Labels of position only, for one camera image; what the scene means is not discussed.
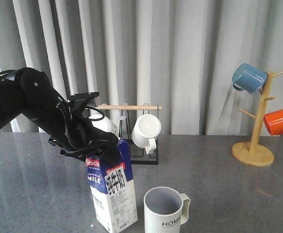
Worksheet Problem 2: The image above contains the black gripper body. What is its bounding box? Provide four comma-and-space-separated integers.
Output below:
48, 101, 100, 151

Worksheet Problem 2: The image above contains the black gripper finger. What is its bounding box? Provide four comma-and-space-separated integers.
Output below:
93, 130, 121, 165
60, 147, 100, 162

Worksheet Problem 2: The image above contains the blue white milk carton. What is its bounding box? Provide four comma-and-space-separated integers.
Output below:
85, 139, 138, 233

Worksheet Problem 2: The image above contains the grey HOME mug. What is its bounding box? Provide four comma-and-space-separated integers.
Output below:
143, 186, 191, 233

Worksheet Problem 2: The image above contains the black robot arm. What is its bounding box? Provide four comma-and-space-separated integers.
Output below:
0, 67, 120, 164

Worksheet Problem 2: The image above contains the smooth white mug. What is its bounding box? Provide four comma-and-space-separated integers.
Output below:
89, 114, 118, 136

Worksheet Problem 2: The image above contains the ribbed white mug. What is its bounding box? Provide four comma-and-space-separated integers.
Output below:
132, 114, 161, 154

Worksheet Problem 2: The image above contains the grey curtain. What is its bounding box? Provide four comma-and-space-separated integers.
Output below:
0, 0, 283, 135

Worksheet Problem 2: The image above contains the wooden mug tree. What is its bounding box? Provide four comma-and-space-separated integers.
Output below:
231, 71, 283, 167

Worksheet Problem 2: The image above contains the blue mug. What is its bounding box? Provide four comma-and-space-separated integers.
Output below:
232, 63, 267, 94

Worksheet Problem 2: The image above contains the orange mug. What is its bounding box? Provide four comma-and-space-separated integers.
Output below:
263, 109, 283, 136

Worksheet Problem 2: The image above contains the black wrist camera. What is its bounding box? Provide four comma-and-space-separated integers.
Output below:
68, 92, 100, 112

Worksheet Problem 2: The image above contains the black wire mug rack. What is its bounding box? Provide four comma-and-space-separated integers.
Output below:
97, 103, 162, 165

